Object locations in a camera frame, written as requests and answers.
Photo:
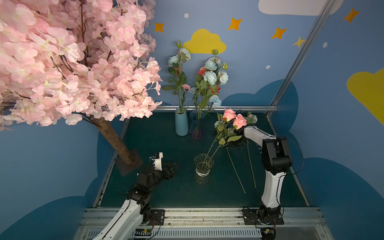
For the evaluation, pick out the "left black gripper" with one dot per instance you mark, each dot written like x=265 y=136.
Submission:
x=166 y=170

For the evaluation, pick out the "blue carnation stem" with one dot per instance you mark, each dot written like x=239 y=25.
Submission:
x=234 y=168

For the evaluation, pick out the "pink cherry blossom tree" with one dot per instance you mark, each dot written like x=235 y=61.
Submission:
x=78 y=61

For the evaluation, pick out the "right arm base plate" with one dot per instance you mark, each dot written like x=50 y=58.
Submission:
x=262 y=216

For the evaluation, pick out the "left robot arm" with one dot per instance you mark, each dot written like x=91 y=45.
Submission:
x=136 y=209

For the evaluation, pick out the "purple ribbed glass vase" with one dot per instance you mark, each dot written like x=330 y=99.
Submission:
x=196 y=130

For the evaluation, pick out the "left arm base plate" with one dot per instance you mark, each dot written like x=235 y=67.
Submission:
x=154 y=217

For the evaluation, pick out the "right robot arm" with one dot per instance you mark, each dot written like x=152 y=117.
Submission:
x=276 y=160

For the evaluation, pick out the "blue rose stem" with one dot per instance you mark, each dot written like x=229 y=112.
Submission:
x=251 y=120

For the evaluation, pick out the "aluminium frame corner post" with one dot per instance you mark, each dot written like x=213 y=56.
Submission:
x=304 y=50

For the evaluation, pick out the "light blue ceramic vase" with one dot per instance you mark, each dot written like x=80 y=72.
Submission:
x=181 y=122

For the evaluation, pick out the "clear ribbed glass vase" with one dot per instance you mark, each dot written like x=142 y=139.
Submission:
x=203 y=166

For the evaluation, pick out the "blue flower bunch purple vase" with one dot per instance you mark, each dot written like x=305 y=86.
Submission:
x=209 y=79

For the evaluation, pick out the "pink rose stem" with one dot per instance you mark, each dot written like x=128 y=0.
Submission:
x=230 y=114

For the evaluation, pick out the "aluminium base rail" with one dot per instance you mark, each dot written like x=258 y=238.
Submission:
x=228 y=224

